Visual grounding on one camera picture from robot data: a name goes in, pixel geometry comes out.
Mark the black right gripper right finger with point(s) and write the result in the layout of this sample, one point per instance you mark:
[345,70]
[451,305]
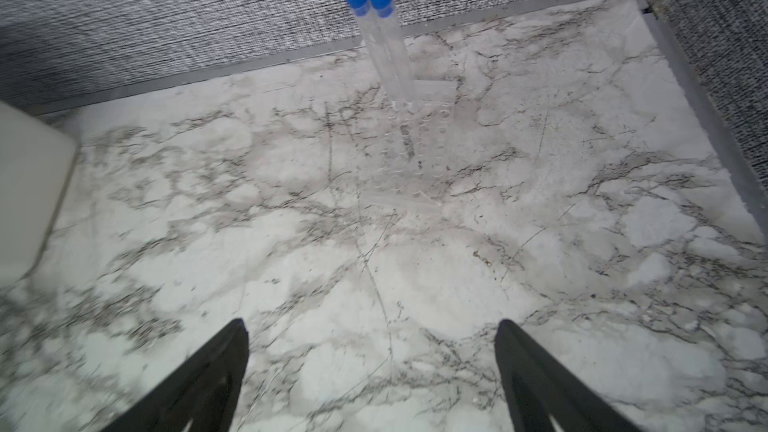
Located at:
[541,394]

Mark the blue capped test tube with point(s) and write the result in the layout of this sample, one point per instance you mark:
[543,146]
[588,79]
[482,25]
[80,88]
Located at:
[390,27]
[377,50]

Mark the clear acrylic tube rack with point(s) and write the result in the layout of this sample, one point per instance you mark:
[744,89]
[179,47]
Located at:
[407,168]

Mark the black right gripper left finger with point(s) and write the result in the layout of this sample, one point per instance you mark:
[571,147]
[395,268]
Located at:
[201,394]

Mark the white plastic storage box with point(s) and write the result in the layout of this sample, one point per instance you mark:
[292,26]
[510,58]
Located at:
[36,162]

